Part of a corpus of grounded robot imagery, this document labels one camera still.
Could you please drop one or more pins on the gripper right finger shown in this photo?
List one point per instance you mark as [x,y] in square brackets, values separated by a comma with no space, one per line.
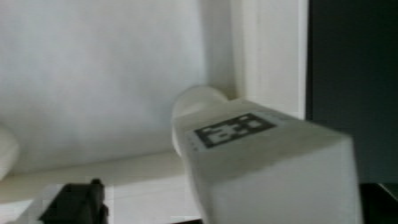
[379,198]

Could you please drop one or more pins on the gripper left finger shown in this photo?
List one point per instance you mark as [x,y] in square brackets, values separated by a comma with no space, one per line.
[77,207]

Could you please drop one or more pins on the white leg with marker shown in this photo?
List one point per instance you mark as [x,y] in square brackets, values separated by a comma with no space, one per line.
[269,163]

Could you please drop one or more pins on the white square tabletop tray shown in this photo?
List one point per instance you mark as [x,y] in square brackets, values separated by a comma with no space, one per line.
[100,59]

